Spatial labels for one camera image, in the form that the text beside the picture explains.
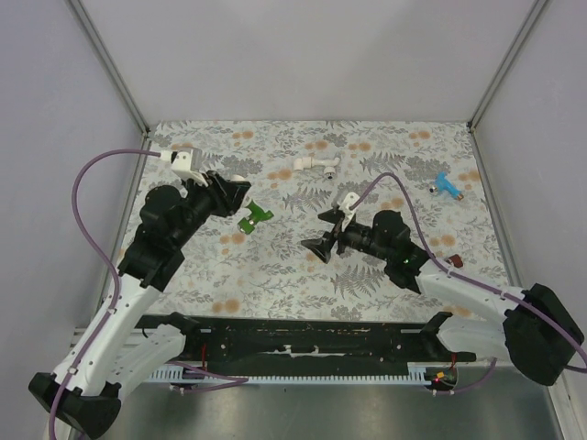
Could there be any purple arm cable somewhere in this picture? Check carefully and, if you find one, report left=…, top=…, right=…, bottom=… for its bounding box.
left=350, top=171, right=587, bottom=396
left=48, top=148, right=251, bottom=440

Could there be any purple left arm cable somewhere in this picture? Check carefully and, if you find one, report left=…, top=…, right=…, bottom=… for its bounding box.
left=48, top=148, right=251, bottom=440

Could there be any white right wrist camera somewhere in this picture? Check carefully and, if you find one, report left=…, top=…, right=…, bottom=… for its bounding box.
left=338, top=192, right=360, bottom=231

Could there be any aluminium right corner post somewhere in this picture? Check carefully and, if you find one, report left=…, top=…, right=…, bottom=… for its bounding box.
left=465, top=0, right=551, bottom=132

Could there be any aluminium corner post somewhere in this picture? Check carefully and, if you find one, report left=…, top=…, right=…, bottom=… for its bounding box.
left=68, top=0, right=152, bottom=138
left=465, top=0, right=551, bottom=132

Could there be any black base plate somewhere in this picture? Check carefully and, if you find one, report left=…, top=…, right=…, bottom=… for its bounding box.
left=135, top=313, right=477, bottom=375

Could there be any green faucet chrome knob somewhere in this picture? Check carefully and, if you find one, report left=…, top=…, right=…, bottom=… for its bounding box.
left=238, top=199, right=274, bottom=235

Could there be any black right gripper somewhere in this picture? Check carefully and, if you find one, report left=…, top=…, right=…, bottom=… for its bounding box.
left=303, top=208, right=392, bottom=263

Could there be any white faucet with elbow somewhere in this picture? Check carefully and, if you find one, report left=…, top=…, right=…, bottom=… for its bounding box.
left=293, top=156, right=341, bottom=180

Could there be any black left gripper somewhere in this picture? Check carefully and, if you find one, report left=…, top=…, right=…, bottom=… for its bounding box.
left=173, top=170, right=251, bottom=248

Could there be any white slotted cable duct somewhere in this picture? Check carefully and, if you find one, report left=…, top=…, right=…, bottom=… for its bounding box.
left=144, top=364, right=432, bottom=386

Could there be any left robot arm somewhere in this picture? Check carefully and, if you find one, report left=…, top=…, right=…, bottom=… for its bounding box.
left=28, top=170, right=251, bottom=439

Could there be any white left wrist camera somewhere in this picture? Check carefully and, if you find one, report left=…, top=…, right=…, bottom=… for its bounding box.
left=160, top=148, right=208, bottom=187

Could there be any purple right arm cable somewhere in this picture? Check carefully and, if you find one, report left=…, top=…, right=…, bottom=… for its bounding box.
left=350, top=171, right=587, bottom=396

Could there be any brown faucet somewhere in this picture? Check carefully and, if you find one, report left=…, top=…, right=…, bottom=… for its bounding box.
left=448, top=254, right=463, bottom=269

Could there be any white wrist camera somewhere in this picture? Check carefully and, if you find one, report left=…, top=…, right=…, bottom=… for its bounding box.
left=338, top=192, right=360, bottom=231
left=160, top=148, right=208, bottom=187

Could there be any aluminium left corner post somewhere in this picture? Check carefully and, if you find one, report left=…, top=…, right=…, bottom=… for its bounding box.
left=68, top=0, right=152, bottom=138

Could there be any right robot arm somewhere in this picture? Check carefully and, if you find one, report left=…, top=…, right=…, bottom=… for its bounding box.
left=302, top=209, right=584, bottom=386

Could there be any floral patterned table mat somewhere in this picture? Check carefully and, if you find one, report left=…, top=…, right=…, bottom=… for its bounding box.
left=150, top=120, right=507, bottom=322

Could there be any blue faucet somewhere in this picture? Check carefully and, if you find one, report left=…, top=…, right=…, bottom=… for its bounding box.
left=428, top=171, right=464, bottom=201

